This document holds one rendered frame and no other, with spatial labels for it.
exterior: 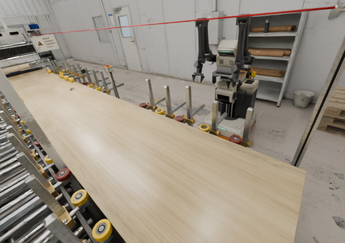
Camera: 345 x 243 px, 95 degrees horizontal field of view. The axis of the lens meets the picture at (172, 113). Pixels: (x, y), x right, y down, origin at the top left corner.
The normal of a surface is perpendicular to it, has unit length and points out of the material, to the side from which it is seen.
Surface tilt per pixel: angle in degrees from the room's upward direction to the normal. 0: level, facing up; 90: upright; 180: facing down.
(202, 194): 0
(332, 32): 90
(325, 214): 0
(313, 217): 0
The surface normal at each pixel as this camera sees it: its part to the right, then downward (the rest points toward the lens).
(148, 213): -0.11, -0.85
